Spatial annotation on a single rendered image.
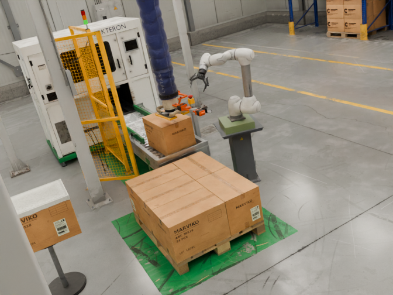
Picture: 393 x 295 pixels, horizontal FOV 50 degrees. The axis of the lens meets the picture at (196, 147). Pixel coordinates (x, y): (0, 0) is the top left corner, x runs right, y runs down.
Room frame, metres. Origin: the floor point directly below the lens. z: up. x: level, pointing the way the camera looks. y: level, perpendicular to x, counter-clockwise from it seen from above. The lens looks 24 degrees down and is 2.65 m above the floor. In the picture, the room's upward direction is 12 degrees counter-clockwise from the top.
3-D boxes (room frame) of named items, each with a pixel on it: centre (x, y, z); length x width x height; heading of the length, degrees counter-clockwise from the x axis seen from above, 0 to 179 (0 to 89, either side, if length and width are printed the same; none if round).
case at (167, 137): (4.97, 0.30, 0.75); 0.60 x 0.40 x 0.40; 26
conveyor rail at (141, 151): (5.59, 0.94, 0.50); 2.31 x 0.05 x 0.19; 24
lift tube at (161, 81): (4.67, 0.19, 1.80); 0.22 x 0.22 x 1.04
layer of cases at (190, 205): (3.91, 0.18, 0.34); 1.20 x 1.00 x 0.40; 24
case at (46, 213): (3.32, 1.52, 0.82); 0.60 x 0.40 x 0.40; 112
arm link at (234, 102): (4.71, -0.55, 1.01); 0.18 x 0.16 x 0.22; 54
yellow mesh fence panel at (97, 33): (5.28, 1.23, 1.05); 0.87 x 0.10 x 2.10; 76
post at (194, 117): (5.37, -0.06, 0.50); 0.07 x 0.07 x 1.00; 24
